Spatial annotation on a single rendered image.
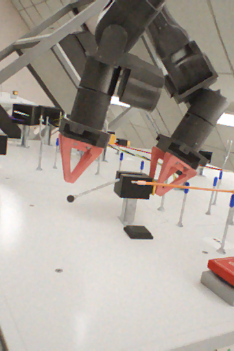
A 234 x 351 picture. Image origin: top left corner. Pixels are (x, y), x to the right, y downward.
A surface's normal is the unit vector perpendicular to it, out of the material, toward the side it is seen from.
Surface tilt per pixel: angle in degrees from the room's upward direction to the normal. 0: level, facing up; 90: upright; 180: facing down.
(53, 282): 46
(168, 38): 107
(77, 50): 90
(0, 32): 90
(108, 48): 126
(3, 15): 90
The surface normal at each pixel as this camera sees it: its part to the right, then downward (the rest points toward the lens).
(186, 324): 0.15, -0.96
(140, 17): 0.04, 0.63
